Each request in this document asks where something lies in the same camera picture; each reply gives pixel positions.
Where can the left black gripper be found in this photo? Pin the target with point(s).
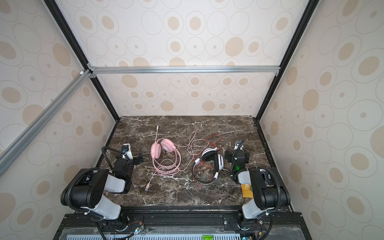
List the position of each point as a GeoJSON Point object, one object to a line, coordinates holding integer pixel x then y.
{"type": "Point", "coordinates": [137, 159]}

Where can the horizontal aluminium rail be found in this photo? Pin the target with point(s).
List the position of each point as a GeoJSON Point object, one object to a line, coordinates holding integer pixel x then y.
{"type": "Point", "coordinates": [186, 70]}

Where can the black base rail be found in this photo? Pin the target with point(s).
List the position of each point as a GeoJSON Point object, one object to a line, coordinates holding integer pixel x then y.
{"type": "Point", "coordinates": [185, 223]}

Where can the right black corner post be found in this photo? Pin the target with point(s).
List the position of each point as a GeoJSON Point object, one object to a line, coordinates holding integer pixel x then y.
{"type": "Point", "coordinates": [302, 25]}

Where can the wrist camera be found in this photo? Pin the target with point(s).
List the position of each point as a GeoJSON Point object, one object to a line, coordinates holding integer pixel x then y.
{"type": "Point", "coordinates": [239, 145]}
{"type": "Point", "coordinates": [127, 153]}

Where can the pink headset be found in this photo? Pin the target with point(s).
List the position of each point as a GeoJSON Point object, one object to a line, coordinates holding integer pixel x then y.
{"type": "Point", "coordinates": [166, 158]}

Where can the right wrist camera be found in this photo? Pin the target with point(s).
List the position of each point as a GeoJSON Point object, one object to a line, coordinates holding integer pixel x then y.
{"type": "Point", "coordinates": [239, 145]}

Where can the left diagonal aluminium rail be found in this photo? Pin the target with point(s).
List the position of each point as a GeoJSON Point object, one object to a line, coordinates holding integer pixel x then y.
{"type": "Point", "coordinates": [27, 136]}

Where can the black corner post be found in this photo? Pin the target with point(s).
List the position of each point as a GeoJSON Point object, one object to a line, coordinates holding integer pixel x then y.
{"type": "Point", "coordinates": [59, 18]}
{"type": "Point", "coordinates": [302, 25]}

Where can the yellow snack bag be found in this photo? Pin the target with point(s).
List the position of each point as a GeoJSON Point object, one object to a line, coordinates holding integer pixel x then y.
{"type": "Point", "coordinates": [247, 191]}

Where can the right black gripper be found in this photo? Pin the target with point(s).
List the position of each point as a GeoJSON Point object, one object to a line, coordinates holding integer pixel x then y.
{"type": "Point", "coordinates": [229, 154]}

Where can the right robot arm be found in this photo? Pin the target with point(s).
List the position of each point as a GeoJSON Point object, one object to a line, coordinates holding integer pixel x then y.
{"type": "Point", "coordinates": [268, 189]}

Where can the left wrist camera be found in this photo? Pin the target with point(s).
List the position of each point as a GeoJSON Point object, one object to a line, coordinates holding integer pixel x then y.
{"type": "Point", "coordinates": [127, 153]}

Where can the white black headphones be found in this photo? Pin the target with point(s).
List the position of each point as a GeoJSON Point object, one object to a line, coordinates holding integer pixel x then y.
{"type": "Point", "coordinates": [215, 161]}

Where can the left black corner post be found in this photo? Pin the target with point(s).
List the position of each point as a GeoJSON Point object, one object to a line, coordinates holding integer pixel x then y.
{"type": "Point", "coordinates": [59, 18]}

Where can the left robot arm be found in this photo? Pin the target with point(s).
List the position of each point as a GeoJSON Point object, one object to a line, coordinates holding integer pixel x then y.
{"type": "Point", "coordinates": [85, 192]}

